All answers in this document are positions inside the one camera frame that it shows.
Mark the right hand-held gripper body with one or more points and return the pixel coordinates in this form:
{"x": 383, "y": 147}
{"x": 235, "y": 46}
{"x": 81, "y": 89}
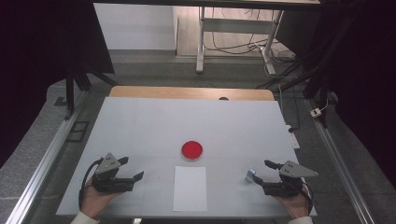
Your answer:
{"x": 285, "y": 188}

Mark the round red ink dish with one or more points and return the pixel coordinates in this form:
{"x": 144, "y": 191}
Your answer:
{"x": 192, "y": 150}

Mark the person's right hand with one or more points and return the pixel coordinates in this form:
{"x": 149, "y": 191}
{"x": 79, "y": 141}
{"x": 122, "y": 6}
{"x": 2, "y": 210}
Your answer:
{"x": 297, "y": 205}

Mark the small white adapter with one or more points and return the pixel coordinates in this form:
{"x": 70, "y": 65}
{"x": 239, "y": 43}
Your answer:
{"x": 315, "y": 112}

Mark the black curtain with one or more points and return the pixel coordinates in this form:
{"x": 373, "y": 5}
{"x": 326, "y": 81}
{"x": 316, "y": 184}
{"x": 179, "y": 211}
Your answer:
{"x": 358, "y": 62}
{"x": 46, "y": 46}

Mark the small blue stamp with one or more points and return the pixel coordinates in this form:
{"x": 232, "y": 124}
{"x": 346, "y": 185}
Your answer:
{"x": 250, "y": 175}

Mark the white paper sheet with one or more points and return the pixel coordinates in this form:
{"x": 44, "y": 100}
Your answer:
{"x": 190, "y": 189}

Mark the aluminium floor rail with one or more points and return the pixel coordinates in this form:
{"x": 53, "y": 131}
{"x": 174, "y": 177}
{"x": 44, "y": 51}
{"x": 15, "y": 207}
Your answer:
{"x": 43, "y": 161}
{"x": 339, "y": 161}

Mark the white metal desk frame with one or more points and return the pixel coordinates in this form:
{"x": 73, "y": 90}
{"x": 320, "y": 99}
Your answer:
{"x": 233, "y": 25}

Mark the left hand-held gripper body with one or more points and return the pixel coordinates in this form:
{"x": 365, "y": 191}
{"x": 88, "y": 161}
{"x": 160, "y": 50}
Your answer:
{"x": 107, "y": 183}

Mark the wooden table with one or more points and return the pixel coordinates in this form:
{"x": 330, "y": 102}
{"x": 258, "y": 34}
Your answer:
{"x": 186, "y": 92}

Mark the black metal stand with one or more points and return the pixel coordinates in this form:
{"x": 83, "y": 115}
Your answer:
{"x": 70, "y": 93}

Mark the person's left hand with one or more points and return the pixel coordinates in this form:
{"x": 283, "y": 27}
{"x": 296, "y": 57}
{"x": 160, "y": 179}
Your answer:
{"x": 91, "y": 202}

